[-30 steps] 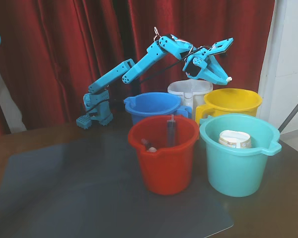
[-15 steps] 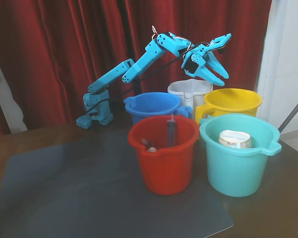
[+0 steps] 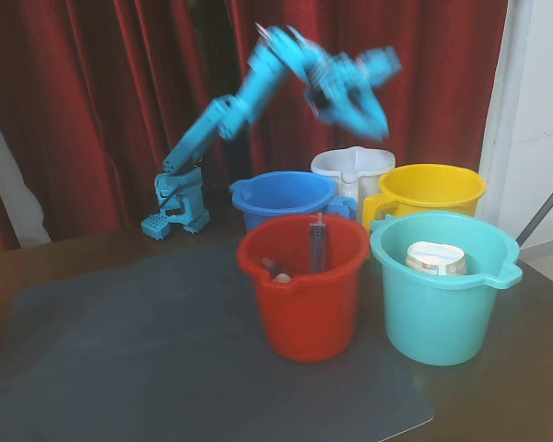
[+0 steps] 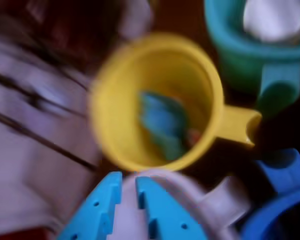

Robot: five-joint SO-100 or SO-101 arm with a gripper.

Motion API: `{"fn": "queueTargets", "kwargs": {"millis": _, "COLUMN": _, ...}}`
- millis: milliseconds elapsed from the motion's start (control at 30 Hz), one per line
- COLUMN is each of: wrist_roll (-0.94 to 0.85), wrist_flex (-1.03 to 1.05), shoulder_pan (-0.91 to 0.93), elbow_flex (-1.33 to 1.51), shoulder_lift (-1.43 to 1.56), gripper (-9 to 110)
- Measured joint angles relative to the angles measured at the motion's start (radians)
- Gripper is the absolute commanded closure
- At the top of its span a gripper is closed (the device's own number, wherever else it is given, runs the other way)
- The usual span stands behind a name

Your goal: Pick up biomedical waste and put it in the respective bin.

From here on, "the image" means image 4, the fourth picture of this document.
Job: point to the teal plastic bucket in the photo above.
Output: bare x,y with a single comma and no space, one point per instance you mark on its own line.
237,57

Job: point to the white plastic bucket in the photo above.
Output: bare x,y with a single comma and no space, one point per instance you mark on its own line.
215,200

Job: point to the yellow plastic bucket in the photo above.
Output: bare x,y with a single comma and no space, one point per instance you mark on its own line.
120,105

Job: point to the blue plastic bucket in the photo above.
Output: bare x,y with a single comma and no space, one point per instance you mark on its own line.
285,175

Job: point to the blue crumpled glove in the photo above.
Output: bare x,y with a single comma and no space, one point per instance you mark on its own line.
162,125

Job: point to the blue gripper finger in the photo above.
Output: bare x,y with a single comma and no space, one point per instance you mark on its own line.
170,215
95,215

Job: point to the white paper cup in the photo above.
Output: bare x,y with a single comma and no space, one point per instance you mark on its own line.
272,20

